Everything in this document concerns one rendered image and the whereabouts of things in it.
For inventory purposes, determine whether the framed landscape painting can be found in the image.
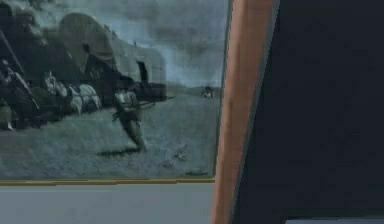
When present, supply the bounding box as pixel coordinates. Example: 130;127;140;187
0;0;231;187

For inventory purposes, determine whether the brown wooden door frame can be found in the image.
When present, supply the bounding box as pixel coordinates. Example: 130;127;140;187
209;0;282;224

